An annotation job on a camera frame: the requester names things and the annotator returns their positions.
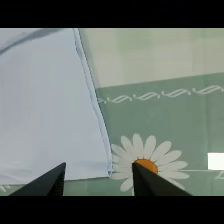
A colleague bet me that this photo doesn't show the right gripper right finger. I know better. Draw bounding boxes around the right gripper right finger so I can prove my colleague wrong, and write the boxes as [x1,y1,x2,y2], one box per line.
[131,161,192,197]

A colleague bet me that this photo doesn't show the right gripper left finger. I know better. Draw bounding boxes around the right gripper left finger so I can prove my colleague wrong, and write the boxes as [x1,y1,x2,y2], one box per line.
[8,162,67,197]

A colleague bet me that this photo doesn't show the light blue shirt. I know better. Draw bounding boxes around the light blue shirt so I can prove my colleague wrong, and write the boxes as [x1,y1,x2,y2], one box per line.
[0,27,114,186]

